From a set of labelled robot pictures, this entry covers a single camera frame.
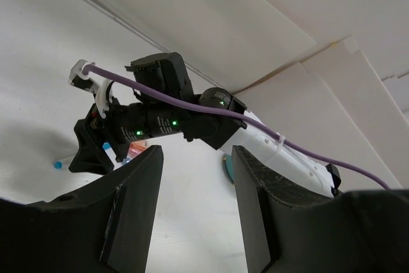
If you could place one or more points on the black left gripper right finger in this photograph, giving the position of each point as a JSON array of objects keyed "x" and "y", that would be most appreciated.
[{"x": 287, "y": 228}]

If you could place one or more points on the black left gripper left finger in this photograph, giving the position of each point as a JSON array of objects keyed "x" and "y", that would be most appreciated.
[{"x": 104, "y": 226}]

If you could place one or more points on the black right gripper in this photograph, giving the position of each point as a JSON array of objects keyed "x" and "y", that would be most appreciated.
[{"x": 120, "y": 125}]

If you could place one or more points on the blue capped white pen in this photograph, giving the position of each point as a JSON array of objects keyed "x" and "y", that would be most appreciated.
[{"x": 63, "y": 163}]

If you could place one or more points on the blue highlighter marker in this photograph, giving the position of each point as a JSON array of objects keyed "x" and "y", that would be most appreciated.
[{"x": 125, "y": 161}]

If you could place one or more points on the orange highlighter marker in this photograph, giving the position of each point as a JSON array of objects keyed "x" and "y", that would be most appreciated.
[{"x": 136, "y": 148}]

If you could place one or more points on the teal round divided container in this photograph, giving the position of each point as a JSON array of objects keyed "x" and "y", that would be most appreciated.
[{"x": 228, "y": 166}]

